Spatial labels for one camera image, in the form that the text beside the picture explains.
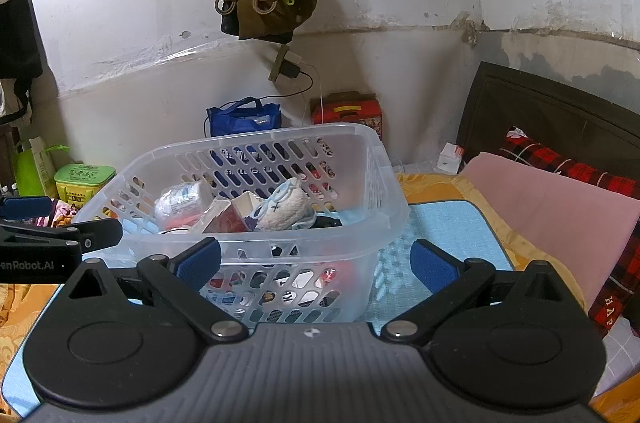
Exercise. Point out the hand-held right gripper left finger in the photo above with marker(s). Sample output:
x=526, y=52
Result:
x=200, y=260

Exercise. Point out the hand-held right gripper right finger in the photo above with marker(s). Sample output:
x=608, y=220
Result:
x=432, y=265

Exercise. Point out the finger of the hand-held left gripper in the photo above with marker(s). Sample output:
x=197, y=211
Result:
x=27, y=207
x=95, y=234

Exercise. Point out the clear strawberry-print tissue pack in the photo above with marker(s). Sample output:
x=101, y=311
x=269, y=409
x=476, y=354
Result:
x=182, y=203

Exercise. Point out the clear plastic basket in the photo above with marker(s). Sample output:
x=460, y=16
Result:
x=300, y=259

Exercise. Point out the green bag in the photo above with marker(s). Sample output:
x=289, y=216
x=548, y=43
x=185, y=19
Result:
x=27, y=173

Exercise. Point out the light blue mat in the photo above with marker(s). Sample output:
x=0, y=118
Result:
x=450, y=223

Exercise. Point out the orange floral blanket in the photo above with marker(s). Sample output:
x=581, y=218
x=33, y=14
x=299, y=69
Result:
x=20, y=313

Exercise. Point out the red and white carton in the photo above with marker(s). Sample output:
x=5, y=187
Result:
x=227, y=218

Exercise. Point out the green plastic basket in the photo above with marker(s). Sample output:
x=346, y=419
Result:
x=82, y=183

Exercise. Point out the white plush toy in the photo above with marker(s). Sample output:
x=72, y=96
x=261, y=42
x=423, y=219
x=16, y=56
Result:
x=287, y=210

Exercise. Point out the small white box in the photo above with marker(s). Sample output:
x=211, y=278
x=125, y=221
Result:
x=450, y=160

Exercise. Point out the small black object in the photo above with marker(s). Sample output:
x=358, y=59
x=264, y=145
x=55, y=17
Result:
x=327, y=221

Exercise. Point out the pink blanket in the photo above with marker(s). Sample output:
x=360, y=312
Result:
x=540, y=213

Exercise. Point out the blue tote bag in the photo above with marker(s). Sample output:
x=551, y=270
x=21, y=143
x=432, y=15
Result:
x=245, y=120

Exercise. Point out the red plaid pillow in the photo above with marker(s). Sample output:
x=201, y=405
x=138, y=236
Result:
x=550, y=158

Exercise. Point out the black hanging garment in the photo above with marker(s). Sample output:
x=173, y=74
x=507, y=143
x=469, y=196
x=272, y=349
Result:
x=17, y=43

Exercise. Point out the red printed box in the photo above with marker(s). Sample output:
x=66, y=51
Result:
x=350, y=113

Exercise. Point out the dark wooden headboard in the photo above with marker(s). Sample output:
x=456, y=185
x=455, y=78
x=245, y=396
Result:
x=550, y=113

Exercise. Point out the white checked sheet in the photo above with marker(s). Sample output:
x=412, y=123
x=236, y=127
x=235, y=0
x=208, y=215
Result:
x=620, y=353

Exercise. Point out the black charger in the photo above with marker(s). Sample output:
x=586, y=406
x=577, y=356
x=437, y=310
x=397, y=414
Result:
x=292, y=69

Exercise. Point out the wooden wall socket block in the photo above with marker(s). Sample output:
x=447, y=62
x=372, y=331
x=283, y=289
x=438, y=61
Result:
x=277, y=65

